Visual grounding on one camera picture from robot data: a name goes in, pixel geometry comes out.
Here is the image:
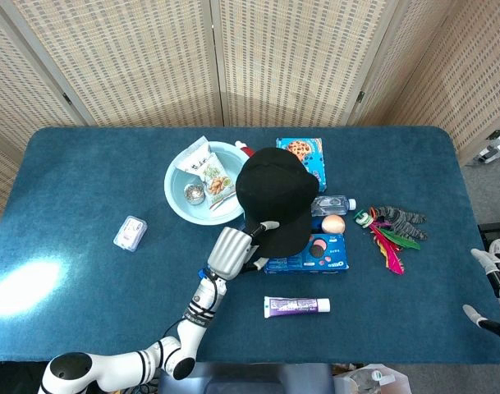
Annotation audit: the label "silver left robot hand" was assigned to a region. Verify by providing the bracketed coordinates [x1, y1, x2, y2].
[207, 220, 280, 282]

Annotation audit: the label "black baseball cap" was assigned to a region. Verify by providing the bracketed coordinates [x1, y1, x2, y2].
[235, 147, 320, 258]

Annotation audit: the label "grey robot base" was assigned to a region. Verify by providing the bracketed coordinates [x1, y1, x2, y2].
[157, 362, 335, 394]

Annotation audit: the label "silver foil cup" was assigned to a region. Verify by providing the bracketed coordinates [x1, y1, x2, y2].
[183, 182, 206, 206]

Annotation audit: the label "snack packets in bowl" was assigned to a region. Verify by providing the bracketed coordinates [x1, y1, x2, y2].
[198, 158, 239, 211]

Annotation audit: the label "black box on floor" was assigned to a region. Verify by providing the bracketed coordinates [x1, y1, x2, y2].
[478, 221, 500, 247]

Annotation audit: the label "light blue plastic bowl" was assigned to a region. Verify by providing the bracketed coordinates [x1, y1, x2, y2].
[163, 140, 250, 226]

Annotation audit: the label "purple toothpaste tube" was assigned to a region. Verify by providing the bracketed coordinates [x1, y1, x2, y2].
[263, 295, 332, 319]

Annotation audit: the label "blue Oreo cookie box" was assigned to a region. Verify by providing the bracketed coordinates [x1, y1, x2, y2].
[263, 232, 350, 275]

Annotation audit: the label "small clear plastic box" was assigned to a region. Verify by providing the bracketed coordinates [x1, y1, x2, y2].
[112, 215, 148, 252]

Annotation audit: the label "white snack packet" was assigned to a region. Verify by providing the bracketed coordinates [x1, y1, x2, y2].
[176, 135, 218, 176]

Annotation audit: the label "peach coloured ball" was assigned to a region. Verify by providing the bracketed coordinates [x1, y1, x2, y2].
[321, 214, 346, 235]

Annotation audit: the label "clear white-capped water bottle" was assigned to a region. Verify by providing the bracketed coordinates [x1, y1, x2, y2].
[310, 195, 357, 218]

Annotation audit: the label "blue carpet table cover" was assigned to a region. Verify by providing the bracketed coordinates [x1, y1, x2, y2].
[0, 126, 499, 365]

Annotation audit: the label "colourful feather shuttlecock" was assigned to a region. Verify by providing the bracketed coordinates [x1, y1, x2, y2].
[353, 207, 422, 275]

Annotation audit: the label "blue chocolate chip cookie box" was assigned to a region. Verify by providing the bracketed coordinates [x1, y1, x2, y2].
[275, 137, 328, 193]

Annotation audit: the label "grey knit glove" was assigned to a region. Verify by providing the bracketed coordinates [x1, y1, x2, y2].
[372, 204, 429, 242]

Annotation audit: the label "clear plastic container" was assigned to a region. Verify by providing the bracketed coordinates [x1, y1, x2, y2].
[334, 364, 411, 394]

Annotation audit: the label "white electronic device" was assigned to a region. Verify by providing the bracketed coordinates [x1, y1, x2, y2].
[465, 129, 500, 167]

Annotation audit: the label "woven folding screen panel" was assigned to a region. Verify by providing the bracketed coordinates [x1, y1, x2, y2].
[347, 0, 500, 165]
[0, 0, 89, 231]
[210, 0, 398, 127]
[0, 0, 225, 127]

